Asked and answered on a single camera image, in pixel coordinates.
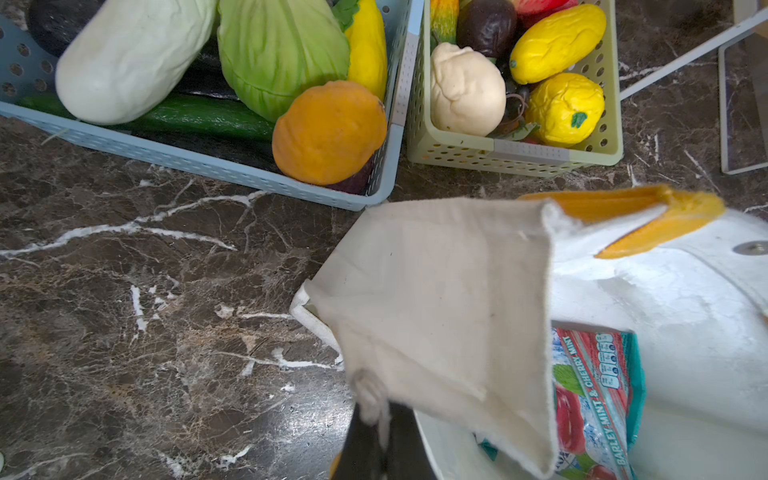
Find small wooden side table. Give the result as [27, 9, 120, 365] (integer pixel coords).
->
[620, 1, 767, 176]

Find blue plastic basket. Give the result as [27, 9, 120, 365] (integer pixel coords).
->
[1, 1, 424, 211]

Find yellow corn cob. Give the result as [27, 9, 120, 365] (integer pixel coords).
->
[332, 0, 388, 101]

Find green cucumber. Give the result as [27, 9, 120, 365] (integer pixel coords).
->
[17, 89, 277, 144]

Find cream garlic bulb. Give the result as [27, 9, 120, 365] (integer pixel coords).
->
[430, 43, 507, 137]

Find green plastic basket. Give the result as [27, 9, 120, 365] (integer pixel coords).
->
[405, 1, 624, 178]

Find white radish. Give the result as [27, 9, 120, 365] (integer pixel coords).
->
[55, 0, 217, 125]

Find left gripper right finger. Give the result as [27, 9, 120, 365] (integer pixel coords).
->
[385, 403, 437, 480]

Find yellow lemon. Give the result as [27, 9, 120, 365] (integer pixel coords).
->
[524, 73, 605, 148]

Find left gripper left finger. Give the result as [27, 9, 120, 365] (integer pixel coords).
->
[330, 404, 384, 480]

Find long yellow fruit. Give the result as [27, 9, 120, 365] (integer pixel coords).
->
[509, 4, 607, 85]

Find dark passion fruit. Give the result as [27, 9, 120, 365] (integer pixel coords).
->
[456, 0, 518, 59]

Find orange green mango slice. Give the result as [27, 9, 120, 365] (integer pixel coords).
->
[430, 0, 460, 44]

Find white grocery bag yellow handles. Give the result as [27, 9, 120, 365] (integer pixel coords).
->
[291, 185, 767, 479]

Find green cabbage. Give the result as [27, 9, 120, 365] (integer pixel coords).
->
[217, 0, 350, 122]

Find teal candy bag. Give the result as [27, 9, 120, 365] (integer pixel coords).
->
[476, 323, 648, 480]

